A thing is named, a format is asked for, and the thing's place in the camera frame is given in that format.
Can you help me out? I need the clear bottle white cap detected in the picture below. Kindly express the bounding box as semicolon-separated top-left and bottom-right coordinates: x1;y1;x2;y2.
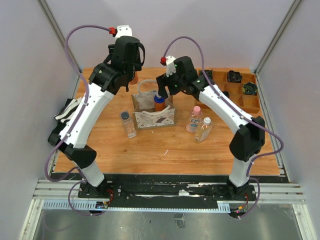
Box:
194;117;213;143

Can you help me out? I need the black white striped cloth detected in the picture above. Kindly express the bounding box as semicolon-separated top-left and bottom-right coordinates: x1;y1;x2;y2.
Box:
48;97;82;146

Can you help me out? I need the printed canvas tote bag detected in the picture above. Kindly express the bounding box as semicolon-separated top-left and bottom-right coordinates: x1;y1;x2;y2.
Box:
131;79;177;130

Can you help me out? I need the wooden divided tray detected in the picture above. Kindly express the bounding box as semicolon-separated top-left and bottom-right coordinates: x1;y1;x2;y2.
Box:
206;68;261;114

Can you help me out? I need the dark green rolled tie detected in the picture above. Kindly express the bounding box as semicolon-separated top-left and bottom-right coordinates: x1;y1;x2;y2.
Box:
198;69;213;80

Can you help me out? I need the bright blue pump bottle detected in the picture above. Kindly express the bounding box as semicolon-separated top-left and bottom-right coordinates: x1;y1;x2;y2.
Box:
154;95;166;112

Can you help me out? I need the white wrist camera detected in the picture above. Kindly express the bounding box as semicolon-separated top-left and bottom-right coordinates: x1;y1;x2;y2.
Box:
165;55;176;77
115;25;133;39

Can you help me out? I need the black orange rolled tie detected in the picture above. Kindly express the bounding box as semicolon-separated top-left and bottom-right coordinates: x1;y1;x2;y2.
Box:
222;91;230;99

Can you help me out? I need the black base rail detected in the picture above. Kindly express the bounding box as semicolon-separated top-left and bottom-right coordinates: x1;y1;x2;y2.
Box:
78;174;257;207

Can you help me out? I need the clear bottle pink cap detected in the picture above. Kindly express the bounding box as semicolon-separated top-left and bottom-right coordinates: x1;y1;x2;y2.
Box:
185;105;202;134

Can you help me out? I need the left aluminium frame post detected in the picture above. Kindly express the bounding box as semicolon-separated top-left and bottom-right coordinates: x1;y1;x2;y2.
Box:
36;0;82;73

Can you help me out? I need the clear bottle dark cap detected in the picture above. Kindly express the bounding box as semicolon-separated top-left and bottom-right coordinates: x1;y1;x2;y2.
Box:
120;111;137;139

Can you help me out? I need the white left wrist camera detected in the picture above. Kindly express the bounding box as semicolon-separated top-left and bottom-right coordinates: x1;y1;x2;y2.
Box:
115;25;133;39

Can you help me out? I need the green yellow rolled tie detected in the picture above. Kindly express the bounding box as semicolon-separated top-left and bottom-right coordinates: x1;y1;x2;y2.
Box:
242;82;258;96

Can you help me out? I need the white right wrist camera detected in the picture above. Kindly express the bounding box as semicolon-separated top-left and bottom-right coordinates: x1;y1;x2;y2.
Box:
165;55;176;77

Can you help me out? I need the right aluminium frame post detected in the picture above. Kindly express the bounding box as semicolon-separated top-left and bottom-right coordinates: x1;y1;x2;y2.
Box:
253;0;305;76

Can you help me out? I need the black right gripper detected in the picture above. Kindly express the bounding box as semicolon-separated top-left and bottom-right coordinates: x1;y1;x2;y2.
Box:
156;68;186;100

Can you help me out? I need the grey slotted cable duct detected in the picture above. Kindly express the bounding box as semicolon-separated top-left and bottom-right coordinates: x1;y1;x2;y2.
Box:
42;199;231;214

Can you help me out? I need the aluminium frame post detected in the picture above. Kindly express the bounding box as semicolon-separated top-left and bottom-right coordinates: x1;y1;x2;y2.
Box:
36;0;82;73
253;0;305;76

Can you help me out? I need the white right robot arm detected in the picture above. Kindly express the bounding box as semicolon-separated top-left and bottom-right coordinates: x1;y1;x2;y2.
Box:
156;56;265;200

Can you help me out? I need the dark blue pump bottle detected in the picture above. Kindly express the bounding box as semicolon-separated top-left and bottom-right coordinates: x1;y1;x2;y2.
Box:
129;71;139;85

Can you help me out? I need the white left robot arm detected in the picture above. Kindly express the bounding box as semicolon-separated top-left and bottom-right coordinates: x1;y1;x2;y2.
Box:
48;36;145;198

